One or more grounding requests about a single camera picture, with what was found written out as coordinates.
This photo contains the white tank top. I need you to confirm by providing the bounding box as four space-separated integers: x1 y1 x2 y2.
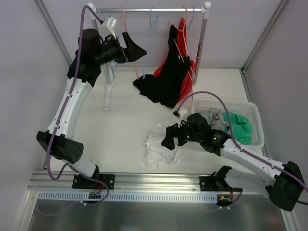
143 123 184 168

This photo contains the white slotted cable duct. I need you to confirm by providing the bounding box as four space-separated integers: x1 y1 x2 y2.
38 191 218 204

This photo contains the green tank top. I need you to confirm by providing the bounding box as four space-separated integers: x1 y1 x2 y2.
229 112 253 145

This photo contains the white clothes rack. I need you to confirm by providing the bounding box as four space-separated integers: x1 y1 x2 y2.
87 1 212 111

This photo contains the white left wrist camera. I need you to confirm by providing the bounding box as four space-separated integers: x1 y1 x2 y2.
101 16 117 39

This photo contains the black tank top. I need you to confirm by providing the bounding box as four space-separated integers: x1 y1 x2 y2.
133 25 191 108

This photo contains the white plastic basket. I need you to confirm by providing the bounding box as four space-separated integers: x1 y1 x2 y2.
192 99 264 149

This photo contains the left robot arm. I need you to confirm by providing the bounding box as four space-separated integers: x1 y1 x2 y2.
36 28 147 190

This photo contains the light blue wire hanger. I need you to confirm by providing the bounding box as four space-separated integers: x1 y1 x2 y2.
97 10 115 82

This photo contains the aluminium frame post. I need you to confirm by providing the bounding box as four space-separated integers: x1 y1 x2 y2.
34 0 73 65

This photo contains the red tank top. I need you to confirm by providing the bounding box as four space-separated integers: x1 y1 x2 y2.
153 24 193 103

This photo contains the grey tank top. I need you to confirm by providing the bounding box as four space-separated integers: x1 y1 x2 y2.
200 109 230 132

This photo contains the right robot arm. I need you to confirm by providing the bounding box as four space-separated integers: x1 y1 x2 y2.
161 113 307 212

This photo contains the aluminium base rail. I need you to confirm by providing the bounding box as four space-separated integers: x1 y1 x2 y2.
27 171 288 194

